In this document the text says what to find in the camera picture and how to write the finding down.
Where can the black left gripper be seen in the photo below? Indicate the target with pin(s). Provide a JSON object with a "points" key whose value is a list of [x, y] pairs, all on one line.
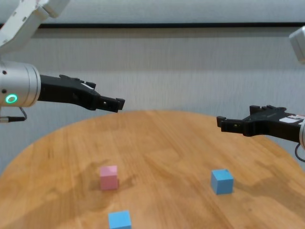
{"points": [[66, 93]]}

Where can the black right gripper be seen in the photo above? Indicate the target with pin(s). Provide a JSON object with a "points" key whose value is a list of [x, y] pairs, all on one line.
{"points": [[274, 124]]}

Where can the blue cube block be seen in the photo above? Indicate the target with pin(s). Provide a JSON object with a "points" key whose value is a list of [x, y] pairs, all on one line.
{"points": [[222, 182], [119, 220]]}

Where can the pink cube block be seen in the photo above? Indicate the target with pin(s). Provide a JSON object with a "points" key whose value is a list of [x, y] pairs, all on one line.
{"points": [[109, 177]]}

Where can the black wall rail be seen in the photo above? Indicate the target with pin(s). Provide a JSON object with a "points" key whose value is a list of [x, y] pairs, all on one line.
{"points": [[166, 24]]}

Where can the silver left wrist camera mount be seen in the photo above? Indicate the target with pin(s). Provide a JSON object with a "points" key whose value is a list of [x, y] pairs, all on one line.
{"points": [[21, 21]]}

